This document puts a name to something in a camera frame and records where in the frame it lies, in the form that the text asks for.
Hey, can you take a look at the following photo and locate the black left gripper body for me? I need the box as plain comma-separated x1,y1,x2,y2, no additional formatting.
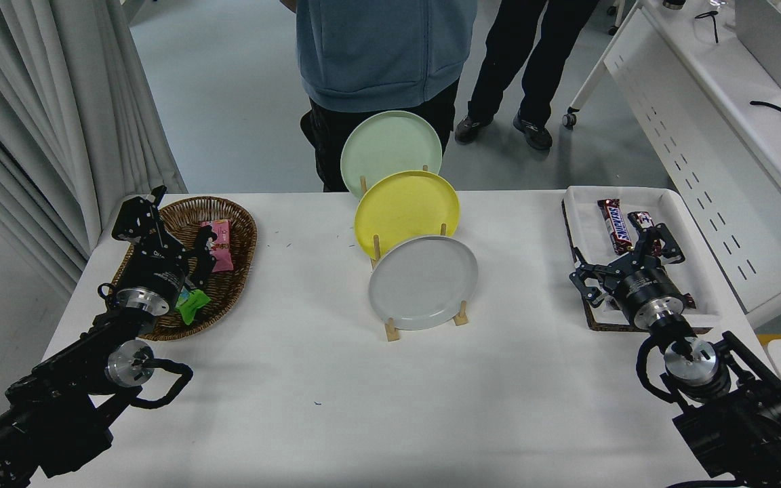
119,247,192,307

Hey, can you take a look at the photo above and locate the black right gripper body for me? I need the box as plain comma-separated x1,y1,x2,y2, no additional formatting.
613,266,677,325

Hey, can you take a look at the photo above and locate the grey plate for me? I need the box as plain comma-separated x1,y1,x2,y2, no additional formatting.
368,235,479,331

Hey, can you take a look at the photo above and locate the wooden plate rack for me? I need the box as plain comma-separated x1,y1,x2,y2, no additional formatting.
359,165,469,342

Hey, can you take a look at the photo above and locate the yellow plate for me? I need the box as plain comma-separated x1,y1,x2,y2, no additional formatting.
354,170,461,260

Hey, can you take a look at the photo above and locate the pale green plate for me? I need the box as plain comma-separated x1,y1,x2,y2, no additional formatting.
340,110,443,199

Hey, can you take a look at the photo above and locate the pink snack packet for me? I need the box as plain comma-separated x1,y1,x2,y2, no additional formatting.
199,219,235,273

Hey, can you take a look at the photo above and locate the brown wicker basket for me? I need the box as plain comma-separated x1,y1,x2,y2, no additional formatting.
109,196,258,342

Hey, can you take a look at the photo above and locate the green candy wrapper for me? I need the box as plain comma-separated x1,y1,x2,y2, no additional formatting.
175,289,212,325

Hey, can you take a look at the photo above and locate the white rectangular tray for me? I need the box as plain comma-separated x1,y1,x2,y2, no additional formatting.
562,186,723,331

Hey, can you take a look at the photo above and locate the white curtain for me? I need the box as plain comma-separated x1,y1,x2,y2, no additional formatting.
0,0,188,299

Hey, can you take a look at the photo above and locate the white desk with perforated panel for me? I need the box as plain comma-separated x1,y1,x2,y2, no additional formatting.
562,0,781,329

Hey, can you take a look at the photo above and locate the silver laptop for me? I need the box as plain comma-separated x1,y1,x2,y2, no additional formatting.
734,0,781,92

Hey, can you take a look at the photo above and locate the person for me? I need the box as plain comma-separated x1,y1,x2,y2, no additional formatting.
455,0,601,151
281,0,478,192

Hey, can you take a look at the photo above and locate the thin black cable loop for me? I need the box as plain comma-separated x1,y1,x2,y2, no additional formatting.
694,9,722,43

